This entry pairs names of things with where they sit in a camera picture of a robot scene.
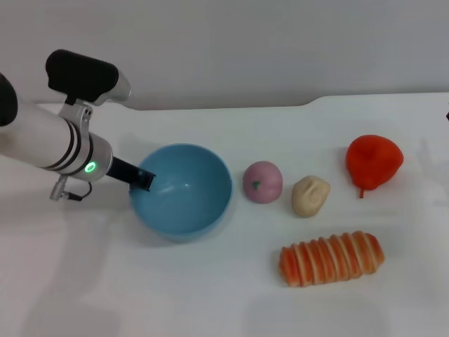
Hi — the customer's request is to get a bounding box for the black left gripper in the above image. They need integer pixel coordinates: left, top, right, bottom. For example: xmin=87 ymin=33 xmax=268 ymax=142
xmin=107 ymin=157 xmax=156 ymax=192

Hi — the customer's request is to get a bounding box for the blue bowl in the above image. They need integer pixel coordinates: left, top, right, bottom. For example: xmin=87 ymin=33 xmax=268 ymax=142
xmin=128 ymin=143 xmax=234 ymax=243

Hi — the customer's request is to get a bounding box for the beige egg yolk pastry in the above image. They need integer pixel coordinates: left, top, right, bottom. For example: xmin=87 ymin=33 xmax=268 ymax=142
xmin=291 ymin=174 xmax=331 ymax=218

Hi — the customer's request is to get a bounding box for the orange striped bread loaf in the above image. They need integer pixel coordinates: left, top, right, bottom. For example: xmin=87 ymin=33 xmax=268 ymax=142
xmin=279 ymin=230 xmax=386 ymax=288

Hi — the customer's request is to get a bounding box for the pink round fruit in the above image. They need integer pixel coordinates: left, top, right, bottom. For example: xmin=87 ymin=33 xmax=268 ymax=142
xmin=243 ymin=160 xmax=283 ymax=204

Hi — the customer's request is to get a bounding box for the red pear toy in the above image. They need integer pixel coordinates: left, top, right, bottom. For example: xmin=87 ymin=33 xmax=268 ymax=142
xmin=346 ymin=134 xmax=405 ymax=199

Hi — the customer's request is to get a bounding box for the silver plug with black cable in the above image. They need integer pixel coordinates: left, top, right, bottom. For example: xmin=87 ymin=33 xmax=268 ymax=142
xmin=49 ymin=175 xmax=93 ymax=202

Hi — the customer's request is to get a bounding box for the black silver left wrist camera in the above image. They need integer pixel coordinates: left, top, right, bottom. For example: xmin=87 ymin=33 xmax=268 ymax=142
xmin=45 ymin=48 xmax=133 ymax=134

